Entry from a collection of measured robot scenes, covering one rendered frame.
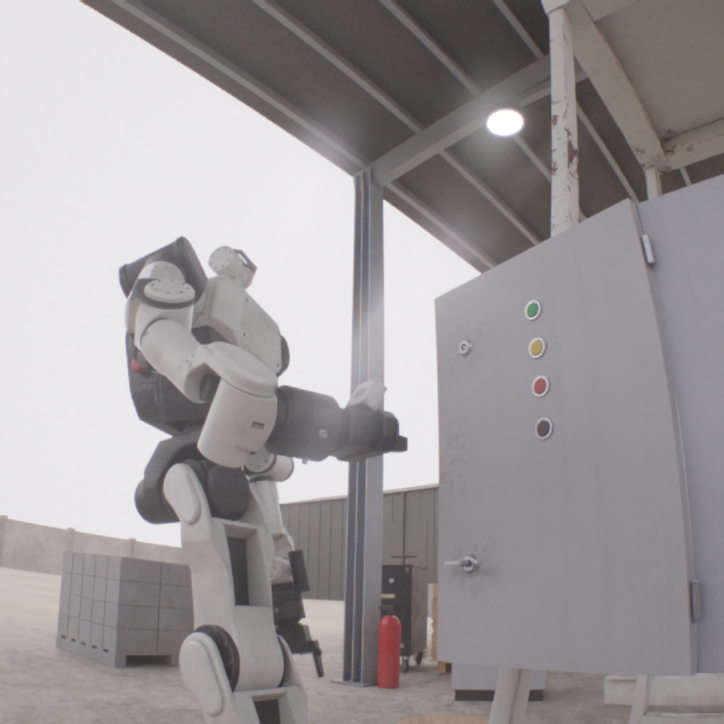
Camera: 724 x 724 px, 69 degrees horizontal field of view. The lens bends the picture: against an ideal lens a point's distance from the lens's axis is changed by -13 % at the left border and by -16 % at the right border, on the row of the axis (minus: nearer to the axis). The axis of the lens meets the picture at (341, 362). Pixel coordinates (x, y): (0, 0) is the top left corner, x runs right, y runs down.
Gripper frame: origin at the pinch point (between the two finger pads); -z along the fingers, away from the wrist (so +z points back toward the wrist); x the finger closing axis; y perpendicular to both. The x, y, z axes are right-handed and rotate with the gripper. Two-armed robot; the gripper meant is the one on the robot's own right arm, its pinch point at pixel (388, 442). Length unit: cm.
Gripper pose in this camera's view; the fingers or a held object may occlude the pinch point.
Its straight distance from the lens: 84.9
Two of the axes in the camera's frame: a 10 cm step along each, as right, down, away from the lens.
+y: -0.3, 9.3, -3.6
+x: -5.7, 2.8, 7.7
